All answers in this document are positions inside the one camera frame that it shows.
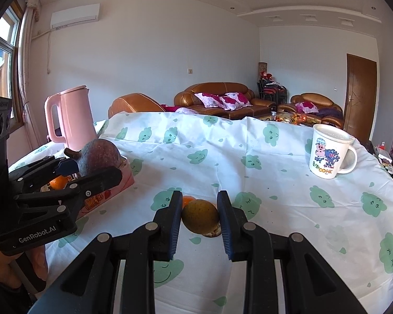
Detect pink curtain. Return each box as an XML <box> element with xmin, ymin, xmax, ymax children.
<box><xmin>14</xmin><ymin>0</ymin><xmax>42</xmax><ymax>148</ymax></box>

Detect floral pink pillow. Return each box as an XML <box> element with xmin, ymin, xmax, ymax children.
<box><xmin>220</xmin><ymin>92</ymin><xmax>252</xmax><ymax>111</ymax></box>
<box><xmin>194</xmin><ymin>92</ymin><xmax>224</xmax><ymax>108</ymax></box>
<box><xmin>296</xmin><ymin>102</ymin><xmax>318</xmax><ymax>114</ymax></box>

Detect white cartoon mug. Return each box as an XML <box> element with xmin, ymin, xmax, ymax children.
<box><xmin>308</xmin><ymin>124</ymin><xmax>358</xmax><ymax>180</ymax></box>

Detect person's left hand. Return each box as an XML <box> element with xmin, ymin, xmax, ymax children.
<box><xmin>0</xmin><ymin>245</ymin><xmax>48</xmax><ymax>296</ymax></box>

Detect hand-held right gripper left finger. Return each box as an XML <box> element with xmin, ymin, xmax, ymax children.
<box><xmin>29</xmin><ymin>190</ymin><xmax>184</xmax><ymax>314</ymax></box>

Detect brown wooden door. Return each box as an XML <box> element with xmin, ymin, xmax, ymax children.
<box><xmin>343</xmin><ymin>53</ymin><xmax>378</xmax><ymax>143</ymax></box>

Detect brown leather armchair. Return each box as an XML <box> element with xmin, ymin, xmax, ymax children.
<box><xmin>108</xmin><ymin>93</ymin><xmax>166</xmax><ymax>119</ymax></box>

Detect dark purple fruit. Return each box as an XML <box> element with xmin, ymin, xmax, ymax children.
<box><xmin>64</xmin><ymin>139</ymin><xmax>122</xmax><ymax>179</ymax></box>

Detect white green-patterned tablecloth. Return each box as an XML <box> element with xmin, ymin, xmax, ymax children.
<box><xmin>8</xmin><ymin>111</ymin><xmax>393</xmax><ymax>314</ymax></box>

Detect yellow-brown fruit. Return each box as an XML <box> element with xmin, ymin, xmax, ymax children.
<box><xmin>181</xmin><ymin>199</ymin><xmax>220</xmax><ymax>235</ymax></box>

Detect purple blanket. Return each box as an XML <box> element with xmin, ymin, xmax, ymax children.
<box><xmin>317</xmin><ymin>107</ymin><xmax>344</xmax><ymax>120</ymax></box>

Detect cluttered coffee table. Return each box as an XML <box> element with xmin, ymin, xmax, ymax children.
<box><xmin>271</xmin><ymin>111</ymin><xmax>312</xmax><ymax>127</ymax></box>

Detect white air conditioner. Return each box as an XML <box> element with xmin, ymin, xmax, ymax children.
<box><xmin>50</xmin><ymin>3</ymin><xmax>101</xmax><ymax>31</ymax></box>

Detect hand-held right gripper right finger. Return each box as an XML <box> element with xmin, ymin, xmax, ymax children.
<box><xmin>217</xmin><ymin>190</ymin><xmax>367</xmax><ymax>314</ymax></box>

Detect stacked dark chairs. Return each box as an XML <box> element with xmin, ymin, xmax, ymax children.
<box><xmin>257</xmin><ymin>78</ymin><xmax>287</xmax><ymax>104</ymax></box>

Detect window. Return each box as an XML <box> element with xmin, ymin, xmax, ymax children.
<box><xmin>0</xmin><ymin>6</ymin><xmax>22</xmax><ymax>125</ymax></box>

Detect pink electric kettle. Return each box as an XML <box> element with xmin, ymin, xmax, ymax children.
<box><xmin>45</xmin><ymin>85</ymin><xmax>97</xmax><ymax>152</ymax></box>

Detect long brown leather sofa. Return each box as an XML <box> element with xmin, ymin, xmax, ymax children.
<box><xmin>174</xmin><ymin>82</ymin><xmax>278</xmax><ymax>120</ymax></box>

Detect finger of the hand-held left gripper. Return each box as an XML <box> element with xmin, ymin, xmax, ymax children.
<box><xmin>9</xmin><ymin>156</ymin><xmax>78</xmax><ymax>190</ymax></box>
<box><xmin>15</xmin><ymin>166</ymin><xmax>123</xmax><ymax>210</ymax></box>

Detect small brown leather sofa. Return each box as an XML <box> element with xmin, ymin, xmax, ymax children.
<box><xmin>277</xmin><ymin>92</ymin><xmax>345</xmax><ymax>129</ymax></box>

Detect pink tin box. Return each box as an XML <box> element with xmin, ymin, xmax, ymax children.
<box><xmin>36</xmin><ymin>154</ymin><xmax>135</xmax><ymax>220</ymax></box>

